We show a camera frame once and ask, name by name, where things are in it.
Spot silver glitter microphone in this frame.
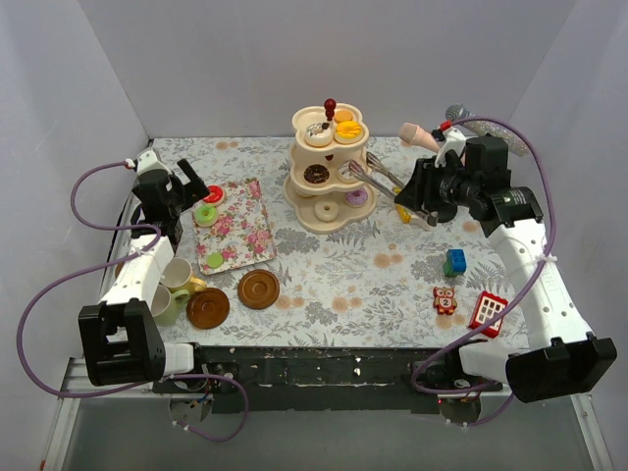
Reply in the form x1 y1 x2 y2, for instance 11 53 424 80
445 104 530 157

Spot brown wooden coaster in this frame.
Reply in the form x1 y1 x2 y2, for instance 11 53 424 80
186 288 231 330
237 269 280 309

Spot red toy window block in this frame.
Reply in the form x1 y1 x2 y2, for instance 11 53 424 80
468 290 508 339

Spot cream three-tier dessert stand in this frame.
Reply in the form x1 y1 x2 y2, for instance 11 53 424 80
283 98 377 235

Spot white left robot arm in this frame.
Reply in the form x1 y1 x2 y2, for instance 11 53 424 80
78 149 209 393

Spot green cup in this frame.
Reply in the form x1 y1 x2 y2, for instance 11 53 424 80
150 285 190 327

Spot orange round biscuit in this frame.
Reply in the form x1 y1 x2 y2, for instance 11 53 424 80
334 109 354 124

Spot floral serving tray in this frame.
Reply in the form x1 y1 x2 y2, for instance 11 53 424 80
192 178 277 276

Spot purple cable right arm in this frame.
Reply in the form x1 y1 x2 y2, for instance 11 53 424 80
410 116 558 427

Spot pink microphone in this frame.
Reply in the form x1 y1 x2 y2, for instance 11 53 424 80
398 123 440 153

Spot green toy brick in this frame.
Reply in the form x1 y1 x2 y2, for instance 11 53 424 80
443 261 463 278

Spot chocolate sprinkled donut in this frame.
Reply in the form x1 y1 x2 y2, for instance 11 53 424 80
303 164 330 184

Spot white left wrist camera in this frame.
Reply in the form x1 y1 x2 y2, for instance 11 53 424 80
124 148 173 185

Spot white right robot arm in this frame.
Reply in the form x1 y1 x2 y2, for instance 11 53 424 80
395 136 617 403

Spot green round biscuit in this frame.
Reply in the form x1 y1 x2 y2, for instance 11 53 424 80
205 252 224 269

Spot metal serving tongs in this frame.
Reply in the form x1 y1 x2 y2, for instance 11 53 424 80
345 151 439 228

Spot floral tablecloth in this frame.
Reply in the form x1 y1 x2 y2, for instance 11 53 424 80
153 137 515 347

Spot yellow toy window block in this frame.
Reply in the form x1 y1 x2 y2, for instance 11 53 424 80
395 204 432 231

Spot red glazed donut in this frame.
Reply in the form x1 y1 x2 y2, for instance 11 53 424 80
203 185 226 206

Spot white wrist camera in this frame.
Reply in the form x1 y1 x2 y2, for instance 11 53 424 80
124 148 173 185
431 121 466 168

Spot red owl toy figure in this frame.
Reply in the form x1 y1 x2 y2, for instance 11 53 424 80
433 287 457 316

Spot white donut chocolate stripes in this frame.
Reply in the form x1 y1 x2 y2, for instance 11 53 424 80
337 162 359 183

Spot white donut with chocolate square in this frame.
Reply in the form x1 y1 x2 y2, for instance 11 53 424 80
303 121 334 147

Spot blue toy brick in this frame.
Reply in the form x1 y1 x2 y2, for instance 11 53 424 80
445 248 467 272

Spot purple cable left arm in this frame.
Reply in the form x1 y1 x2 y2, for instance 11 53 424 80
17 160 250 443

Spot brown wooden coaster near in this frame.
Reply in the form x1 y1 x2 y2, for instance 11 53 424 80
186 288 231 330

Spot purple sprinkled donut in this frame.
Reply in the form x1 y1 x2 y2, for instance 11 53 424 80
344 187 369 207

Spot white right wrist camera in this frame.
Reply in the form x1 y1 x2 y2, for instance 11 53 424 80
431 121 466 168

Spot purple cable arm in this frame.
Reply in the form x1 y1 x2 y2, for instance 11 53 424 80
17 160 250 443
410 116 558 427

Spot yellow cup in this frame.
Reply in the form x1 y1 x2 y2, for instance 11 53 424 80
161 257 207 295

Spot yellow glazed donut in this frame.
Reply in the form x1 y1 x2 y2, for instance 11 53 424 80
334 120 364 145

